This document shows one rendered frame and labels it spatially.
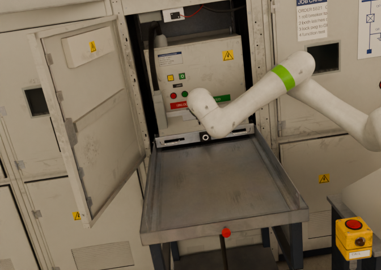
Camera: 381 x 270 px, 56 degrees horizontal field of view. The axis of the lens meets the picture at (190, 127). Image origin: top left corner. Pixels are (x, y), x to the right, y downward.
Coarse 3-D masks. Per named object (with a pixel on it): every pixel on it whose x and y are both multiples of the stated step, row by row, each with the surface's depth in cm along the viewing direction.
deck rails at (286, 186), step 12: (264, 144) 175; (156, 156) 189; (264, 156) 171; (156, 168) 175; (276, 168) 157; (156, 180) 164; (276, 180) 149; (288, 180) 139; (156, 192) 154; (288, 192) 139; (156, 204) 145; (288, 204) 132; (156, 216) 137; (156, 228) 130
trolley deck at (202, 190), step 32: (192, 160) 179; (224, 160) 174; (256, 160) 169; (160, 192) 154; (192, 192) 150; (224, 192) 147; (256, 192) 143; (160, 224) 133; (192, 224) 130; (224, 224) 129; (256, 224) 130
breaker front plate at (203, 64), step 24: (168, 48) 178; (192, 48) 178; (216, 48) 179; (240, 48) 180; (168, 72) 182; (192, 72) 183; (216, 72) 183; (240, 72) 184; (168, 96) 186; (168, 120) 191; (192, 120) 192
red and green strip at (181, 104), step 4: (216, 96) 188; (220, 96) 188; (224, 96) 188; (228, 96) 188; (216, 100) 188; (220, 100) 189; (224, 100) 189; (228, 100) 189; (172, 104) 188; (176, 104) 188; (180, 104) 188; (184, 104) 188; (172, 108) 189; (176, 108) 189
